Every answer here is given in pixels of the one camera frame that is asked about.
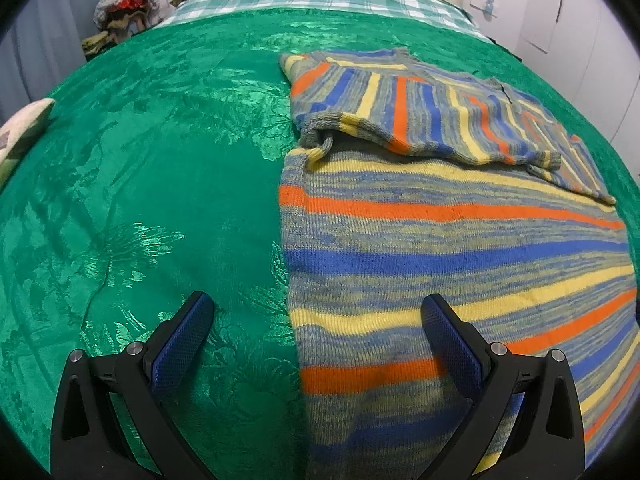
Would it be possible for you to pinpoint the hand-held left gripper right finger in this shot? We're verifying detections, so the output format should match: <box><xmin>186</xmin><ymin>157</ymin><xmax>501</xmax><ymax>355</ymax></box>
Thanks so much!
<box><xmin>420</xmin><ymin>294</ymin><xmax>586</xmax><ymax>480</ymax></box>

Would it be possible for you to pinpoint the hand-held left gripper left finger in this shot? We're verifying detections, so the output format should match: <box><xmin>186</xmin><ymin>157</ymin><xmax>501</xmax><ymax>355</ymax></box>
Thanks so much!
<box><xmin>49</xmin><ymin>291</ymin><xmax>217</xmax><ymax>480</ymax></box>

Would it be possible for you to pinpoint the striped knit sweater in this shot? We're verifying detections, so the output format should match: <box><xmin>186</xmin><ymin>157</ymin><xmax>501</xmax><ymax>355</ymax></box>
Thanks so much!
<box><xmin>277</xmin><ymin>47</ymin><xmax>640</xmax><ymax>480</ymax></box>

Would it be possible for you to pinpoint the green satin bedspread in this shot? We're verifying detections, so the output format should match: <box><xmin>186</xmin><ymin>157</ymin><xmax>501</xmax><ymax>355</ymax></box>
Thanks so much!
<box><xmin>0</xmin><ymin>5</ymin><xmax>640</xmax><ymax>480</ymax></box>

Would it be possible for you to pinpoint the patterned cushion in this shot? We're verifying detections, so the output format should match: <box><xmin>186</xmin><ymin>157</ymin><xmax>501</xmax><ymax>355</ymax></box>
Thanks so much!
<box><xmin>0</xmin><ymin>98</ymin><xmax>56</xmax><ymax>188</ymax></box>

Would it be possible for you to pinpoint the olive folded cloth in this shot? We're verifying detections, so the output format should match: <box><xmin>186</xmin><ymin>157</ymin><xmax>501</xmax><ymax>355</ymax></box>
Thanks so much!
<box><xmin>81</xmin><ymin>30</ymin><xmax>122</xmax><ymax>57</ymax></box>

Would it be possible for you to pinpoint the grey-blue curtain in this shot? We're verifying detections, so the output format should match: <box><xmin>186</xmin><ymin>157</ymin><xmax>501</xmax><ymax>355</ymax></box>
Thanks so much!
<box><xmin>0</xmin><ymin>0</ymin><xmax>101</xmax><ymax>121</ymax></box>

